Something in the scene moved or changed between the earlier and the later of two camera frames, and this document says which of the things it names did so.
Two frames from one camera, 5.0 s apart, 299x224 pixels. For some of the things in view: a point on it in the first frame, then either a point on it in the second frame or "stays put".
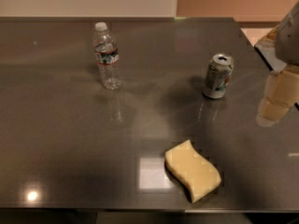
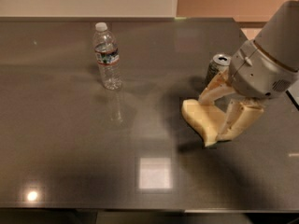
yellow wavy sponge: [192, 172] → [206, 119]
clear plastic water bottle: [106, 53] stays put
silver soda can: [218, 75] stays put
